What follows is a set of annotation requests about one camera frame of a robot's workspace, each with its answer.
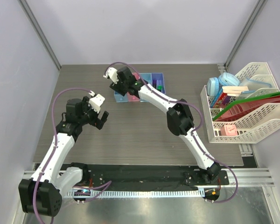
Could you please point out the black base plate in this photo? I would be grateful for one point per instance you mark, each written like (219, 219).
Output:
(139, 174)

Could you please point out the purple plastic box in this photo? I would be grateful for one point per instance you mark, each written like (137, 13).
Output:
(160, 79)

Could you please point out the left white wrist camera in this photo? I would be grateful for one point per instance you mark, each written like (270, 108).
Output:
(96, 101)

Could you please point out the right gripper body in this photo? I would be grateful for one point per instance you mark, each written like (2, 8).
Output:
(120, 87)

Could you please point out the light blue box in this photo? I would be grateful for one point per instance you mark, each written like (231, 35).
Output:
(147, 77)
(119, 98)

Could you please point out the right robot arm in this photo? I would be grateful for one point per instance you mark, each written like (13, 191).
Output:
(180, 121)

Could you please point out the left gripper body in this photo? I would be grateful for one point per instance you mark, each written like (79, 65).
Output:
(89, 115)

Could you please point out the light blue box left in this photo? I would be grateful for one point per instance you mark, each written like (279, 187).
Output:
(119, 98)

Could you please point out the pink eraser block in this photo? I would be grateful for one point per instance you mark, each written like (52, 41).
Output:
(229, 130)

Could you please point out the wooden stick bundle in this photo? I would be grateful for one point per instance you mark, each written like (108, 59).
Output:
(234, 90)

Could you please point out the light blue box middle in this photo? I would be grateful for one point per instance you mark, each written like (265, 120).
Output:
(147, 77)

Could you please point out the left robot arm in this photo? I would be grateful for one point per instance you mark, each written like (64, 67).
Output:
(44, 191)

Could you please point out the white mesh basket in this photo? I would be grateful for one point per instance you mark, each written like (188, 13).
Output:
(214, 128)

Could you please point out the white mesh file rack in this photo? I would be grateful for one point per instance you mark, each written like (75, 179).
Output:
(265, 120)

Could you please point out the pink plastic box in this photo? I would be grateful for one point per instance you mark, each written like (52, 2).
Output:
(132, 98)

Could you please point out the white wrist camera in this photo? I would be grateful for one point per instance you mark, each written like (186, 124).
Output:
(111, 73)
(96, 101)

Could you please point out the purple capped black highlighter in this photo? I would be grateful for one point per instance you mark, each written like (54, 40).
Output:
(155, 84)

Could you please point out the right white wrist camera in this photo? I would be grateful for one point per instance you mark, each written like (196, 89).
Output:
(111, 73)

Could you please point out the white slotted cable duct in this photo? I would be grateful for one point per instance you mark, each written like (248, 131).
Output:
(136, 194)

